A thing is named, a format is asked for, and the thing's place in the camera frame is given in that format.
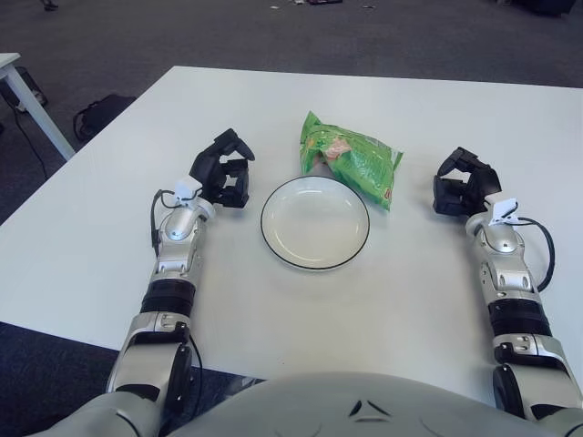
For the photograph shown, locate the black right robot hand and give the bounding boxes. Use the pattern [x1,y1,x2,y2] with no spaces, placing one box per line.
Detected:
[431,146,504,215]

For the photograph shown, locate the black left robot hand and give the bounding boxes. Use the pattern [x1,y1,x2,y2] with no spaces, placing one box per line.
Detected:
[189,128,256,210]

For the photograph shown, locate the green chips snack bag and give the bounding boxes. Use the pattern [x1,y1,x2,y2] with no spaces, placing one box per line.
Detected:
[299,110,404,213]

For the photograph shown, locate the white plate black rim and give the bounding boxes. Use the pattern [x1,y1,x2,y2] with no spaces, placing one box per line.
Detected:
[260,175,371,273]

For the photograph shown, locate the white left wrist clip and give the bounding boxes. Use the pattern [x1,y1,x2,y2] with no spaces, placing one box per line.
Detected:
[175,179,202,204]

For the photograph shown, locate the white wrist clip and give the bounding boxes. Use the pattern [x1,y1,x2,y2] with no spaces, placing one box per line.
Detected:
[486,197,520,227]
[175,179,202,204]

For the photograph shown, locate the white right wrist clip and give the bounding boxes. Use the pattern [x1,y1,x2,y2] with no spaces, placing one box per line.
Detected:
[486,197,520,227]

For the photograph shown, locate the black backpack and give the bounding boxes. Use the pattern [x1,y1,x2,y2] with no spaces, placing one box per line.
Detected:
[72,94,138,140]

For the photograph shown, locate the white side table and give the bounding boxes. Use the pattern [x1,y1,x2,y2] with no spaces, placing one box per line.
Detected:
[0,53,77,161]

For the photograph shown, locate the grey robot torso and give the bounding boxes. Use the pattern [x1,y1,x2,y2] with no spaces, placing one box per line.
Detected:
[168,371,538,437]

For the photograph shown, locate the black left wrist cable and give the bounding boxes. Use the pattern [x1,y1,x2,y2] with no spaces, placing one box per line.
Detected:
[149,188,183,256]

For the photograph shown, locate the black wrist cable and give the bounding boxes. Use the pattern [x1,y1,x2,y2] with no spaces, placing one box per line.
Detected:
[514,217,557,292]
[149,188,183,256]

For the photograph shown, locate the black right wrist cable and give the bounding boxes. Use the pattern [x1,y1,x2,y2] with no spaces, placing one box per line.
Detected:
[514,217,557,292]

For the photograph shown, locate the thin black left elbow cable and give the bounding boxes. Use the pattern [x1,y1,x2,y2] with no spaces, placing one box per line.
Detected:
[179,322,206,411]

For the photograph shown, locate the thin black floor cable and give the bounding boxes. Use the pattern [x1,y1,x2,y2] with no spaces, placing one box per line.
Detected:
[11,104,49,179]

